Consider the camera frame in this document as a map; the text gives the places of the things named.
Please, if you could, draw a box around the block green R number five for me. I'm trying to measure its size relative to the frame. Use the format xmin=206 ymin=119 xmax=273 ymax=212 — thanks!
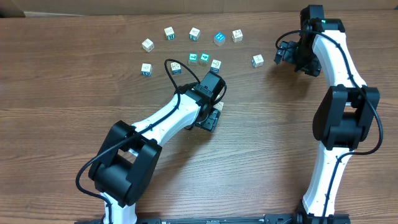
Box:
xmin=213 ymin=101 xmax=223 ymax=111

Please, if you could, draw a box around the block blue T side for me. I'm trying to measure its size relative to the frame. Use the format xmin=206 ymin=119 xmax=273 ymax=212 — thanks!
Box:
xmin=251 ymin=54 xmax=264 ymax=68

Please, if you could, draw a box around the umbrella block blue side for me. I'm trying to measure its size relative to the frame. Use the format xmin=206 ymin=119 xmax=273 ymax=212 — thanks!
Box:
xmin=210 ymin=59 xmax=221 ymax=73

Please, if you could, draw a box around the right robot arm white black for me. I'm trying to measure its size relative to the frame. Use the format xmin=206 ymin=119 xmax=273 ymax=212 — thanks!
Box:
xmin=274 ymin=5 xmax=383 ymax=223

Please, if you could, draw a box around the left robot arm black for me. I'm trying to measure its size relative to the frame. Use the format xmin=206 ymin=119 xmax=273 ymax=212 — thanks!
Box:
xmin=88 ymin=72 xmax=226 ymax=223

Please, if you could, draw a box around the block blue side centre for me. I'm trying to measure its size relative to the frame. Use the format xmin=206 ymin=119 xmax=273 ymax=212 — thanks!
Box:
xmin=170 ymin=62 xmax=182 ymax=75

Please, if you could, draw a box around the green top 4 block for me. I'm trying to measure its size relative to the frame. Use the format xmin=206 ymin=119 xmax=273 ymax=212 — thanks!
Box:
xmin=200 ymin=53 xmax=210 ymax=66

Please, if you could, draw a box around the green top L block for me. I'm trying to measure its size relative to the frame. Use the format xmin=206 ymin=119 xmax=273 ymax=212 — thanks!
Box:
xmin=188 ymin=53 xmax=198 ymax=65

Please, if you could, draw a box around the block yellow O side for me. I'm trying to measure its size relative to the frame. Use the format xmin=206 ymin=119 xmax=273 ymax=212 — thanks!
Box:
xmin=232 ymin=29 xmax=243 ymax=42

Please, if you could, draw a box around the block blue D side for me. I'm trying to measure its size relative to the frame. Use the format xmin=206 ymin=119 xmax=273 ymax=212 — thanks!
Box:
xmin=141 ymin=63 xmax=153 ymax=76

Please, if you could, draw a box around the blue top block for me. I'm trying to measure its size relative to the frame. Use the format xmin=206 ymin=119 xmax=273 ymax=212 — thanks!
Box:
xmin=214 ymin=32 xmax=226 ymax=46

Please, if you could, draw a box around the block green J side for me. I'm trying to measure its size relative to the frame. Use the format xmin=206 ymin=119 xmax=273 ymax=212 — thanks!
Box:
xmin=189 ymin=27 xmax=200 ymax=41

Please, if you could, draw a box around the block green R side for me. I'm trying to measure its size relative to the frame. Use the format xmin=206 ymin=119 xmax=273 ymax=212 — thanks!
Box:
xmin=164 ymin=27 xmax=175 ymax=40

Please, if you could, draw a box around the block top left plain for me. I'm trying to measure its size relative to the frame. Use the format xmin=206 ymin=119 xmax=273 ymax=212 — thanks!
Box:
xmin=142 ymin=39 xmax=154 ymax=52

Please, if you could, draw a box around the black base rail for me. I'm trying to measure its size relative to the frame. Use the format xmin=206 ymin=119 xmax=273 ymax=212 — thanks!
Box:
xmin=74 ymin=213 xmax=351 ymax=224

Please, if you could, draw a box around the cardboard backdrop wall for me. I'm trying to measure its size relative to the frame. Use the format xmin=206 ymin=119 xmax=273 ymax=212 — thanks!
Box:
xmin=1 ymin=0 xmax=397 ymax=17

